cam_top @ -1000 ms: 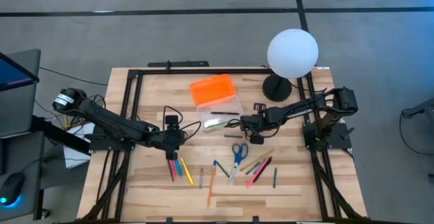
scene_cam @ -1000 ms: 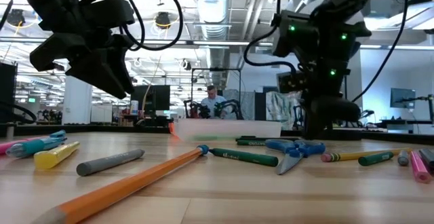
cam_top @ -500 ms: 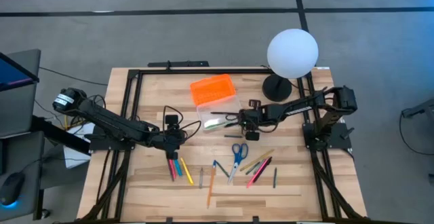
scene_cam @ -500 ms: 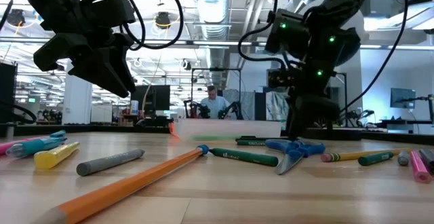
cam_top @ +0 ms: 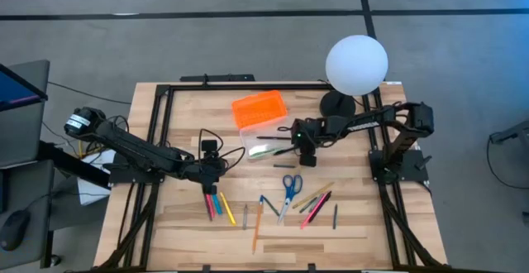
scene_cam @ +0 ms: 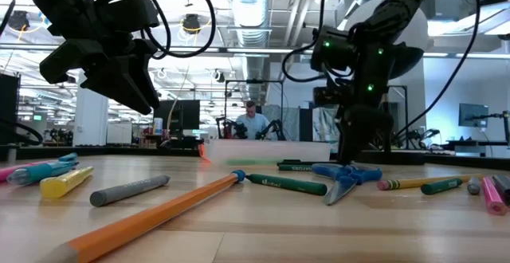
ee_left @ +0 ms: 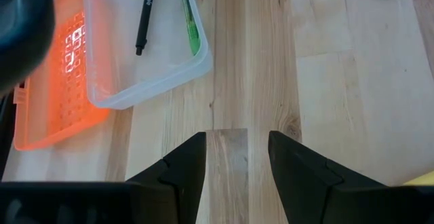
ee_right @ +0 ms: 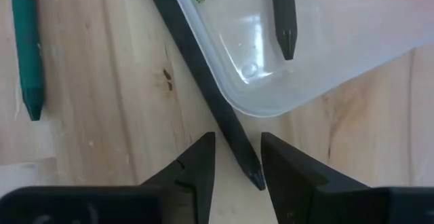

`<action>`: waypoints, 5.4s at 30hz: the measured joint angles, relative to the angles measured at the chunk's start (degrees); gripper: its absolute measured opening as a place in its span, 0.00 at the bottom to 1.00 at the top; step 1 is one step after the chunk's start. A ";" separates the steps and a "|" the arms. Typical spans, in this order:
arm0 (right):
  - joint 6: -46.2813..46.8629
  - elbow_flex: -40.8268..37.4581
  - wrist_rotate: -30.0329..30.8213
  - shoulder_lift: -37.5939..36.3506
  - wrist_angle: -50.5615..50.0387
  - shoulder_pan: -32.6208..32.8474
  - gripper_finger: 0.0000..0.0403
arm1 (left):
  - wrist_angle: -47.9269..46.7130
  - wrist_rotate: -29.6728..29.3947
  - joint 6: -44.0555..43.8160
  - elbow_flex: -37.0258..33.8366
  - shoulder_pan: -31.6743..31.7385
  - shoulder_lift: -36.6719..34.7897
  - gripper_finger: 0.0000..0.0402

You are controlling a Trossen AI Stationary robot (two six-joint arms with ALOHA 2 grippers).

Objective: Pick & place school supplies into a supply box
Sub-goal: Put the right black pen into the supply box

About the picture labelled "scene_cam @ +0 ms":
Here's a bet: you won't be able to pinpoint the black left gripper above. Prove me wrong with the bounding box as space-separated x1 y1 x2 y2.
39 31 160 116

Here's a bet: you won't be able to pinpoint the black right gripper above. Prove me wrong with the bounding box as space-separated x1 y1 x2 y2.
313 85 395 164

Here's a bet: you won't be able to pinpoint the blue handled scissors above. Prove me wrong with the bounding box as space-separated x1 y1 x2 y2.
311 162 383 206

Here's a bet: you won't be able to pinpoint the black marker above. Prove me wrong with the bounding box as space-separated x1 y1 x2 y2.
277 159 316 166

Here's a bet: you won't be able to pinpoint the dark green crayon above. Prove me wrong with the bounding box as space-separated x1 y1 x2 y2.
420 178 464 196
245 173 328 197
277 163 315 172

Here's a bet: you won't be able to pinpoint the yellow pencil with pink eraser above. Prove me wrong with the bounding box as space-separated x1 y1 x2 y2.
376 174 485 191

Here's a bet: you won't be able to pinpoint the clear box with orange lid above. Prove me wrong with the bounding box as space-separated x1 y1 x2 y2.
198 138 332 165

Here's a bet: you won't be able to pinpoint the gray crayon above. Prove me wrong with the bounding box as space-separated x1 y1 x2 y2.
88 174 171 208
466 176 482 195

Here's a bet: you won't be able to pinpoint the yellow highlighter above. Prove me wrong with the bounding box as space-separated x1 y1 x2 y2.
39 165 95 199

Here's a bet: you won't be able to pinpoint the blue highlighter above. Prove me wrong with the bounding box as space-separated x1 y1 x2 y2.
6 152 80 186

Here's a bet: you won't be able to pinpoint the black pencil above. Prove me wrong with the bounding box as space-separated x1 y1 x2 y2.
492 174 510 204

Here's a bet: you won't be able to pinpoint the orange pencil with blue cap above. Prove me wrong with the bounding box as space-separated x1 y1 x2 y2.
37 169 247 263

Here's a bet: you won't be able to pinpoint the pink highlighter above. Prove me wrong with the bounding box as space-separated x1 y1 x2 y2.
0 159 55 183

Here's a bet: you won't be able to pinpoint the black monitor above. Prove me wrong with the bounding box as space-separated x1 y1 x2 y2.
153 99 201 136

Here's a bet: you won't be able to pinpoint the black ceiling fixture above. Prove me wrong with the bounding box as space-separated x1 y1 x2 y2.
7 10 31 32
182 14 202 35

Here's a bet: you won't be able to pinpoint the person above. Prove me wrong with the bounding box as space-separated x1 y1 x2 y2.
234 100 272 140

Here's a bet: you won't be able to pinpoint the black panel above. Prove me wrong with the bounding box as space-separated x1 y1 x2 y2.
0 73 21 147

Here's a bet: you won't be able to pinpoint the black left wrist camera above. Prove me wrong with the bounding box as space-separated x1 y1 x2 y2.
97 0 161 33

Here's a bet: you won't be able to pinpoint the thick black cable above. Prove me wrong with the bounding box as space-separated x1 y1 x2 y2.
135 0 217 60

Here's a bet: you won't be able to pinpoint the wall monitor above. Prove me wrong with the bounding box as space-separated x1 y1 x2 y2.
458 102 490 128

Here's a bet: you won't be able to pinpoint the silver ceiling duct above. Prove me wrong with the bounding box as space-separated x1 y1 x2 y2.
226 0 272 100

